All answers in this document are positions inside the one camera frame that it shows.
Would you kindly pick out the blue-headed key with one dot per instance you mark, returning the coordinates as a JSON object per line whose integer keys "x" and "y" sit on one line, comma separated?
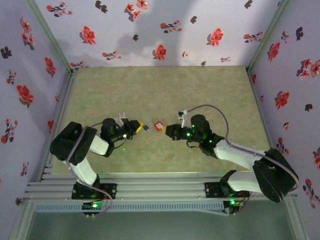
{"x": 145, "y": 127}

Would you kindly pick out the red padlock with silver shackle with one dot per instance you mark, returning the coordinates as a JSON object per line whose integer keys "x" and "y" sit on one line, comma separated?
{"x": 158, "y": 126}

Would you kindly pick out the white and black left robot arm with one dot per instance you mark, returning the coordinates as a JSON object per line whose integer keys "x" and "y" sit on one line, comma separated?
{"x": 82, "y": 172}

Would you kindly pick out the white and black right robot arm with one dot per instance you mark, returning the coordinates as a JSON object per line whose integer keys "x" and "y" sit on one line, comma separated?
{"x": 235, "y": 155}

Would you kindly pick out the circuit board with green light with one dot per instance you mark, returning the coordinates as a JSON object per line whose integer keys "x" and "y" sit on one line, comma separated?
{"x": 232, "y": 202}
{"x": 94, "y": 205}

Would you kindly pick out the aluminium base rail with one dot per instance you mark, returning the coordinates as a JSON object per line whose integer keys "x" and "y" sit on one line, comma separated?
{"x": 160, "y": 185}

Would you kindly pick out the aluminium side rail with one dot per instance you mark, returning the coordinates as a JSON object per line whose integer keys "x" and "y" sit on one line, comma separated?
{"x": 263, "y": 120}
{"x": 58, "y": 120}

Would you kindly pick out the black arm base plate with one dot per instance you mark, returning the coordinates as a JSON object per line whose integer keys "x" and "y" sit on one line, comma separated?
{"x": 112, "y": 191}
{"x": 211, "y": 190}

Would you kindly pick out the aluminium frame post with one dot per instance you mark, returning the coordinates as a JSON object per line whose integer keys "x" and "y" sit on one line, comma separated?
{"x": 265, "y": 37}
{"x": 53, "y": 45}

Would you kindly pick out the aluminium lower frame bar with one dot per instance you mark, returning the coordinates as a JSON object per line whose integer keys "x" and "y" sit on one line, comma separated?
{"x": 296, "y": 220}
{"x": 21, "y": 222}

